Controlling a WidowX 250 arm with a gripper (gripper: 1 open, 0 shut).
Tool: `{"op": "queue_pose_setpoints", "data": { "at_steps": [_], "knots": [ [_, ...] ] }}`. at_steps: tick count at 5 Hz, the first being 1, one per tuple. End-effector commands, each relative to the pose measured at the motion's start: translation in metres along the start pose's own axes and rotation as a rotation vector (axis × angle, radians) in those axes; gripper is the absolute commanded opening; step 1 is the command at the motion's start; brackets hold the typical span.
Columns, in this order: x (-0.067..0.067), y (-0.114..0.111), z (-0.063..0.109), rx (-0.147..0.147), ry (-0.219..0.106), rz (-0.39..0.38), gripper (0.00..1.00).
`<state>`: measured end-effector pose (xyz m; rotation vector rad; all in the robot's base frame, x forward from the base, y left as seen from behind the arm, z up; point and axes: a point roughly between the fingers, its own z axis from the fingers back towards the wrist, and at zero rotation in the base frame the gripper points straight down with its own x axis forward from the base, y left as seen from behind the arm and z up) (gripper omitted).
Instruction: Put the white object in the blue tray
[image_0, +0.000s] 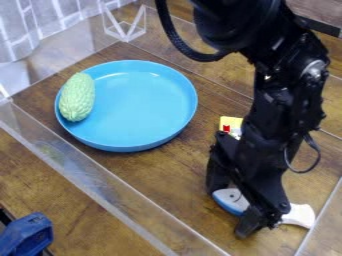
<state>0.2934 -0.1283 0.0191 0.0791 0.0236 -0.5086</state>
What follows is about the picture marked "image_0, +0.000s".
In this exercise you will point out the grey checkered curtain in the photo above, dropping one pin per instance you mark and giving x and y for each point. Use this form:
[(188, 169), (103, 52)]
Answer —
[(31, 20)]

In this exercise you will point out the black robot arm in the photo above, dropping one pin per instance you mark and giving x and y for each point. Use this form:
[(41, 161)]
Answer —
[(262, 29)]

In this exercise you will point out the yellow toy butter block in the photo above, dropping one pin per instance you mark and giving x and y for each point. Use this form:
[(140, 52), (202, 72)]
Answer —
[(231, 126)]

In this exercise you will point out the white wooden toy fish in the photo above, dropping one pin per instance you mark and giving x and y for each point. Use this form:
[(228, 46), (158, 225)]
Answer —
[(234, 203)]

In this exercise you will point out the blue round plastic tray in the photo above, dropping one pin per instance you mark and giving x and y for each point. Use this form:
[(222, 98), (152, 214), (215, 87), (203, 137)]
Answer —
[(144, 103)]

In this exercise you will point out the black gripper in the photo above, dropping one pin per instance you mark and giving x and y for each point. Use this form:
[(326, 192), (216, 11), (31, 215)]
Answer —
[(250, 164)]

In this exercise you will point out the black baseboard strip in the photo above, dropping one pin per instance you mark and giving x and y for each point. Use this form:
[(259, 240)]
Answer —
[(321, 26)]

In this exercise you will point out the blue plastic clamp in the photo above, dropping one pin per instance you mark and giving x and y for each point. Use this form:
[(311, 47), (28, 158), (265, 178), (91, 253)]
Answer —
[(27, 236)]

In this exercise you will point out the green bumpy toy gourd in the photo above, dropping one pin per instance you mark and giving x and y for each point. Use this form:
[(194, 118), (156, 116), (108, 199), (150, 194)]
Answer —
[(78, 97)]

